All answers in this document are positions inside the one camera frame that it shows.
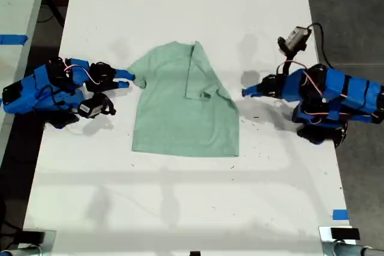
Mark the small black box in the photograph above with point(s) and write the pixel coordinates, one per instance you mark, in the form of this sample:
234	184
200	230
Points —
33	236
345	233

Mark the pale green T-shirt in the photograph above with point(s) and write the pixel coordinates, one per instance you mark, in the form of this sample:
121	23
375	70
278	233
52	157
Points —
180	103

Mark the white side table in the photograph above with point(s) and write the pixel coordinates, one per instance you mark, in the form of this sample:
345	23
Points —
15	4

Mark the grey metal pipe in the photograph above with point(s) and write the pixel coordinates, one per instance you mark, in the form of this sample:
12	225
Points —
360	251
18	251

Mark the black camera box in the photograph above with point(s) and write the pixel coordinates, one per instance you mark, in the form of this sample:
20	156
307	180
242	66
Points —
295	38
93	106

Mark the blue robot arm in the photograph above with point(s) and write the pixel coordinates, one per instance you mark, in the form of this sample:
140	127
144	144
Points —
33	94
339	97

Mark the metal corner bracket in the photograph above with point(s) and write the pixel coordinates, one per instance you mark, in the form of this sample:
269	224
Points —
325	238

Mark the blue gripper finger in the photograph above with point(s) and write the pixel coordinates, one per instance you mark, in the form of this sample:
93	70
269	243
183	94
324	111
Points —
253	88
118	85
255	94
124	74

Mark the short blue tape strip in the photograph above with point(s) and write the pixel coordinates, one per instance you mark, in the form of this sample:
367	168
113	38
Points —
340	214

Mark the black camera stalk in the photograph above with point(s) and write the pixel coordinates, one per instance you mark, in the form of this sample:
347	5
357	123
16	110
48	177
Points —
290	57

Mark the long blue tape strip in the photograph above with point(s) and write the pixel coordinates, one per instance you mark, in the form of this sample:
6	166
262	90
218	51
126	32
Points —
12	39

